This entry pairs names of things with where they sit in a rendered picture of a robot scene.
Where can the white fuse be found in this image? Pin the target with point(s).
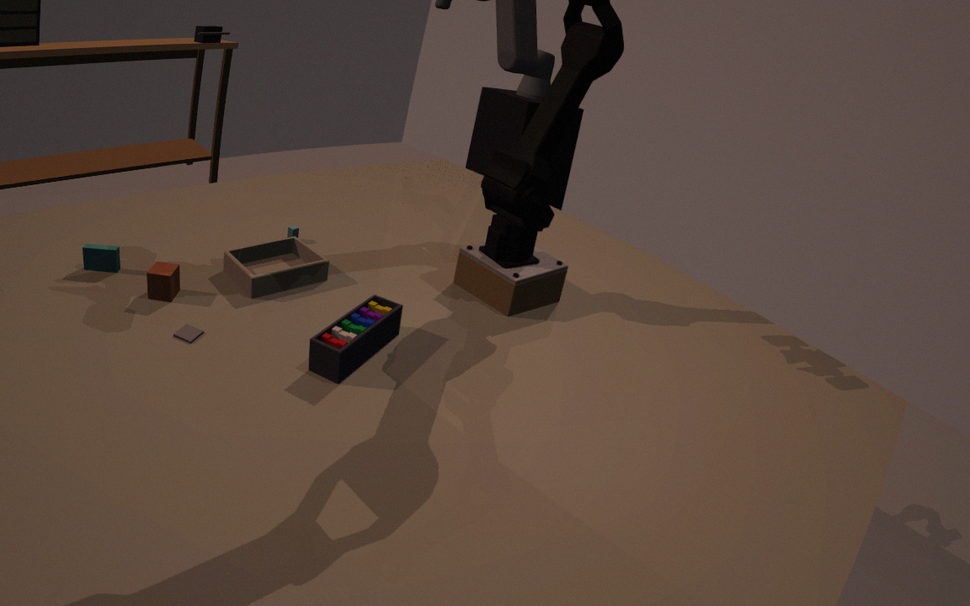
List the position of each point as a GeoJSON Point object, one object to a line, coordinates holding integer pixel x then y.
{"type": "Point", "coordinates": [339, 334]}

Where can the blue fuse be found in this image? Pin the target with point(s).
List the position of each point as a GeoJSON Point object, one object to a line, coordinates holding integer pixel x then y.
{"type": "Point", "coordinates": [359, 320]}

